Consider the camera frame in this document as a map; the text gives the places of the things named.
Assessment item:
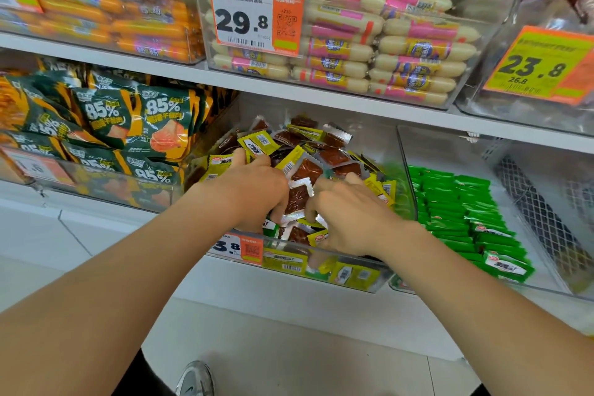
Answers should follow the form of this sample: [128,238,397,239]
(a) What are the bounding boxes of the person's left hand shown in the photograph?
[203,149,290,235]

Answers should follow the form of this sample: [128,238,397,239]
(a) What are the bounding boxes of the person's right hand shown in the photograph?
[304,172,410,263]

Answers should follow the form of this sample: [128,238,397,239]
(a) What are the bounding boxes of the brown silver-edged snack packet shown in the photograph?
[283,177,317,217]

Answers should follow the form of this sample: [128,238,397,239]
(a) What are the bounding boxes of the person's right forearm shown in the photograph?
[381,222,594,396]

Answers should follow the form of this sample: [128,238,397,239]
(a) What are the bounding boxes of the person's left forearm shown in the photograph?
[0,180,242,396]

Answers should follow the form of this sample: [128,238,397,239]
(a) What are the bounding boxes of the small white orange price tag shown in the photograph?
[207,232,264,265]

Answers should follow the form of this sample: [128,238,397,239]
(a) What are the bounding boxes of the pile of yellow brown packets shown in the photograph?
[197,114,399,292]

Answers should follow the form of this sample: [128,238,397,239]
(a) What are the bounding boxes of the white base shelf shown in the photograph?
[0,180,594,361]

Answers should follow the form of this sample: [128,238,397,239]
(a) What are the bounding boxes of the clear bin with small tag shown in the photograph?
[183,93,418,294]

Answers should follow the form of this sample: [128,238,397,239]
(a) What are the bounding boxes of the pile of green packets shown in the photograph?
[392,165,536,290]

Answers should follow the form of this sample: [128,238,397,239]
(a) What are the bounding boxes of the pile of pink white sausages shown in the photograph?
[204,0,482,108]

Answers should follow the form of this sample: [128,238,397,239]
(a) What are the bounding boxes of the grey shoe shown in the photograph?
[175,360,215,396]

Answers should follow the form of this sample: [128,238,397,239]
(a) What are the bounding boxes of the white shelf board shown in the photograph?
[0,31,594,155]

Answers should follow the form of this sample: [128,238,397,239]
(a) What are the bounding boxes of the pile of dark green pouches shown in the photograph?
[0,56,239,208]

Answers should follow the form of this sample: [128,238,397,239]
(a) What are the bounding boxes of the large white orange price tag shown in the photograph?
[210,0,305,58]

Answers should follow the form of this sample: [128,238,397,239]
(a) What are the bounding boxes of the black trousers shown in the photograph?
[110,348,177,396]

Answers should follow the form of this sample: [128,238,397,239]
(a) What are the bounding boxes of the clear bin with green packets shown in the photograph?
[389,124,594,303]

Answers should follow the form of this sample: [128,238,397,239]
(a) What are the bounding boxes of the clear bin with green pouches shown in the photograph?
[0,50,242,214]

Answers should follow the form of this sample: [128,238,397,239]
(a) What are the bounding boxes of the metal mesh panel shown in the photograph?
[480,135,594,294]

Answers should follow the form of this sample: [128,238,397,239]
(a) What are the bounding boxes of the faded white orange price tag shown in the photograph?
[2,146,76,187]

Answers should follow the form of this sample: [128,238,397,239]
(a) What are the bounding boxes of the pile of orange sausages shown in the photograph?
[0,0,205,63]

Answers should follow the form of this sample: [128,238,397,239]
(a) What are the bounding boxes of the clear bin with yellow tag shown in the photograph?
[455,0,594,137]

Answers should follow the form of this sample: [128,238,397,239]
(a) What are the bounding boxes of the yellow orange price tag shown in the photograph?
[483,25,594,106]

